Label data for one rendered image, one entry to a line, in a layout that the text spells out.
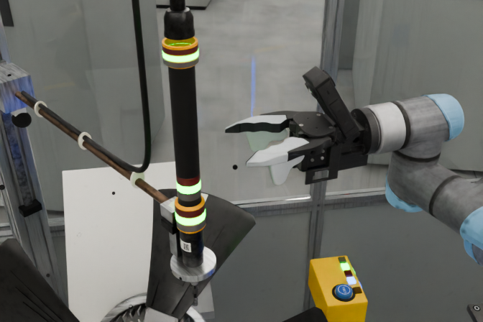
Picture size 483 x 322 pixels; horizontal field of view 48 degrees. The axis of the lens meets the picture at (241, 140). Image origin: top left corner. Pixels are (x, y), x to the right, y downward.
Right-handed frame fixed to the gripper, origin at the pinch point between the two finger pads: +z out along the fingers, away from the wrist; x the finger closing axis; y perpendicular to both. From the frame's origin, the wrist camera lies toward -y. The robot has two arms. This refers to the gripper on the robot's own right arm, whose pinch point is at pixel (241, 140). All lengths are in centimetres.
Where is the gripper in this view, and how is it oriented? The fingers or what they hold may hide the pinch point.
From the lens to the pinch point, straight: 75.7
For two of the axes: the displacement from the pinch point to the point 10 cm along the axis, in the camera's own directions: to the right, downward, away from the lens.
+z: -9.5, 1.7, -2.8
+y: 0.0, 8.6, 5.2
